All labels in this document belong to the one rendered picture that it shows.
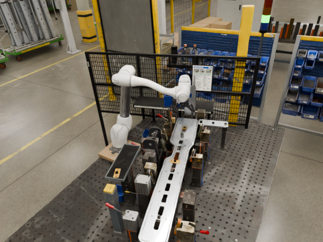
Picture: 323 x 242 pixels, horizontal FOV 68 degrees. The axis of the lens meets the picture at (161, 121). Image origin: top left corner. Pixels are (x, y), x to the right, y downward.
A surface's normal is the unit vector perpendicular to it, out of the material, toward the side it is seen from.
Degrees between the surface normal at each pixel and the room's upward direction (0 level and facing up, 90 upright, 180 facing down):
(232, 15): 90
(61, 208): 0
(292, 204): 0
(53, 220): 0
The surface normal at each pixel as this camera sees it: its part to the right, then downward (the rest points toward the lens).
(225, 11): -0.50, 0.50
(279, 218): -0.05, -0.83
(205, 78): -0.24, 0.54
